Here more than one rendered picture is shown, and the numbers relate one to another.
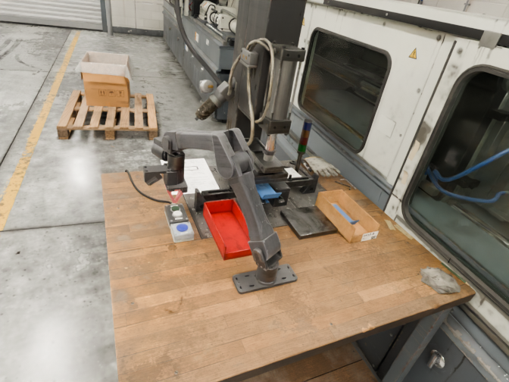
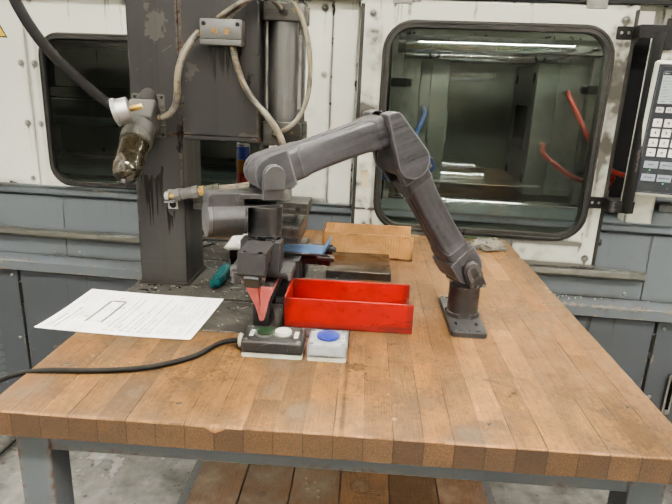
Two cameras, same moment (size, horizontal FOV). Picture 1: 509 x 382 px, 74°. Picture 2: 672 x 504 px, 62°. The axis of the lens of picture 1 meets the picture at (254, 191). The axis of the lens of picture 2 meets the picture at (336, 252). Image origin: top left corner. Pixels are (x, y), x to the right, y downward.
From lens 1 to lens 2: 1.13 m
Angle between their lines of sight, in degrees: 56
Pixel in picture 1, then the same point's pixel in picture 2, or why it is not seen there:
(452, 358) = not seen: hidden behind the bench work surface
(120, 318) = (525, 440)
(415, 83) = (315, 68)
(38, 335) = not seen: outside the picture
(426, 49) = (313, 24)
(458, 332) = not seen: hidden behind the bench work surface
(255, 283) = (471, 321)
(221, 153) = (408, 138)
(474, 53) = (392, 12)
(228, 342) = (573, 363)
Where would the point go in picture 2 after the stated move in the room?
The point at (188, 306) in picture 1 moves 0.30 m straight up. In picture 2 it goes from (504, 378) to (529, 199)
